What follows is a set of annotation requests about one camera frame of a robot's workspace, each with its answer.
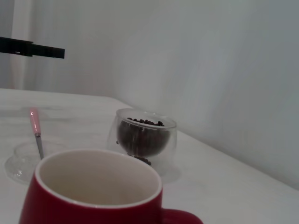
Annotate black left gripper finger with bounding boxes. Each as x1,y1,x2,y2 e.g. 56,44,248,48
0,36,65,59

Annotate pink-handled metal spoon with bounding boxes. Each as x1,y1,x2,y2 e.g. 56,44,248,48
29,108,45,161

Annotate clear glass saucer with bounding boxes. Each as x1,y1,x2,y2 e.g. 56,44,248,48
5,140,71,185

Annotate red mug with white inside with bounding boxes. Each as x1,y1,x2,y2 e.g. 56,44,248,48
18,148,204,224

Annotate coffee bean pile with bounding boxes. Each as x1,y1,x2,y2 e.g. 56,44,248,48
116,118,170,157

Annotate double-walled clear glass cup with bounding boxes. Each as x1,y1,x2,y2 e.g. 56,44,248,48
107,108,182,185

